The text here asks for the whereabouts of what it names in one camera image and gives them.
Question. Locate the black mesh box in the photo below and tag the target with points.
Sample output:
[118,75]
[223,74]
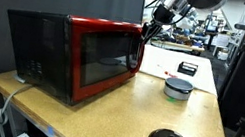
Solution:
[187,69]

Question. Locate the blue tape piece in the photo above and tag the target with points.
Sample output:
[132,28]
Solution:
[50,130]

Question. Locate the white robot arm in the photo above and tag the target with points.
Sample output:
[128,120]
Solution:
[205,0]

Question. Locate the red black microwave body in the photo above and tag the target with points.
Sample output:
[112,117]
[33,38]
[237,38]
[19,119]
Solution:
[38,47]

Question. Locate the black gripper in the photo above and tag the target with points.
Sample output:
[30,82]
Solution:
[162,18]

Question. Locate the red white marker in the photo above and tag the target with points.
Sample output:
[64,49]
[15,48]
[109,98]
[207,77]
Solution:
[166,73]

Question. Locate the white paper sheet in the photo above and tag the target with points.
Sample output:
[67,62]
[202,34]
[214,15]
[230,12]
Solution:
[164,60]

